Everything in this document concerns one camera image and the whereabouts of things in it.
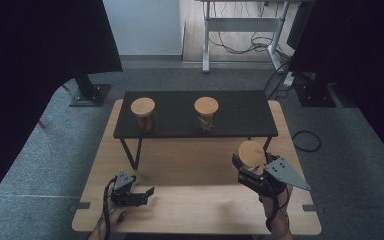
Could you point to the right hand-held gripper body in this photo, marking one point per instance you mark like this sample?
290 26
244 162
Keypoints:
281 175

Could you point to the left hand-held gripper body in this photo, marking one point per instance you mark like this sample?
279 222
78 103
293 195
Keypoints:
123 196

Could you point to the wooden cylinder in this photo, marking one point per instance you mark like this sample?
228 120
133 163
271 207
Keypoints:
206 107
251 153

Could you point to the black shelf with metal legs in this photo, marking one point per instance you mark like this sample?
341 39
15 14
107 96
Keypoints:
240 113

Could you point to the glass jar with wooden lid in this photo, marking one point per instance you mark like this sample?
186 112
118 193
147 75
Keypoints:
143 108

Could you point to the person's left hand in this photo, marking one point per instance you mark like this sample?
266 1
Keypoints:
111 218

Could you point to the person's right hand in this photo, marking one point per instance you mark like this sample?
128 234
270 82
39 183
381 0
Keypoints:
280 210

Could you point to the black stand with square base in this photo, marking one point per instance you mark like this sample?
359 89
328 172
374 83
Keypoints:
315 95
90 93

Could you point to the white power strip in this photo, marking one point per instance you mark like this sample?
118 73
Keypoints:
289 80

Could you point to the black curtain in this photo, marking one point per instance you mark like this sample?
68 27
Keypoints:
356 50
30 66

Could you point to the grey table bracket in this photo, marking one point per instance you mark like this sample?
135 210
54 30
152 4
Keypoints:
310 208
81 206

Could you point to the white metal desk frame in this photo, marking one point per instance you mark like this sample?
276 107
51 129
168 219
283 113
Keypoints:
243 24

